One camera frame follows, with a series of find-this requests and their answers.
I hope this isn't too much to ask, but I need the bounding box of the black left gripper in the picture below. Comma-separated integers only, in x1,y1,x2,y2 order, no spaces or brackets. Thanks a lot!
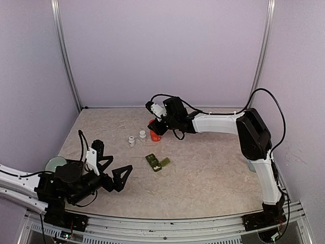
70,156,133,205

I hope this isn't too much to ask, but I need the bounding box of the small white pill bottle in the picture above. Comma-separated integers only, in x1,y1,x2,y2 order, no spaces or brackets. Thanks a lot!
139,130,147,142

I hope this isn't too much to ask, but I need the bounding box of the red cylindrical can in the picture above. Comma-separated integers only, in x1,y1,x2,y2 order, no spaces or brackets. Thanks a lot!
148,119,163,142

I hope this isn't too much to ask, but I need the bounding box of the green pill organizer box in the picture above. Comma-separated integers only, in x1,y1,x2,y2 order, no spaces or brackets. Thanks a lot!
145,154,171,172

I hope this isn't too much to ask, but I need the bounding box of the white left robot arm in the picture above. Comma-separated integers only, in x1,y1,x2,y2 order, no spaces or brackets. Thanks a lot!
1,140,133,226

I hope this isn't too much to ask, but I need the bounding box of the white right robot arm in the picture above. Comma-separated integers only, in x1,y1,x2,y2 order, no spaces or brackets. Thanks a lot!
145,96,284,226

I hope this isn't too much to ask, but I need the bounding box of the green ceramic bowl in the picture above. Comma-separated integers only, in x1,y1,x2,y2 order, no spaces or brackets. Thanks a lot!
45,157,67,173

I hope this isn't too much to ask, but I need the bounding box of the light blue mug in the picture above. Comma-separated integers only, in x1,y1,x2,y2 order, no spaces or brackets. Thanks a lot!
247,161,256,173

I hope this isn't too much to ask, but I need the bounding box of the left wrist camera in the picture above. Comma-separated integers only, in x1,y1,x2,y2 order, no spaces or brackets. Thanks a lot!
85,147,100,176

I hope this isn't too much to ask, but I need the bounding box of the front aluminium rail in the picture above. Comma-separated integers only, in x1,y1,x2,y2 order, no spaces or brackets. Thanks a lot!
30,209,305,244

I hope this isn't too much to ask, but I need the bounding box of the left aluminium frame post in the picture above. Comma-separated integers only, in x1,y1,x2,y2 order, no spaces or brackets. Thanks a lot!
51,0,83,113

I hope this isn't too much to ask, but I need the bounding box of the aluminium frame post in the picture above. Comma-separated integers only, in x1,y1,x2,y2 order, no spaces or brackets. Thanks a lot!
248,0,276,107
51,0,83,113

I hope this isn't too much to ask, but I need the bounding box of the right aluminium frame post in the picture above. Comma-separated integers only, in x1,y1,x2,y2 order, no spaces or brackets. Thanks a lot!
248,0,276,107

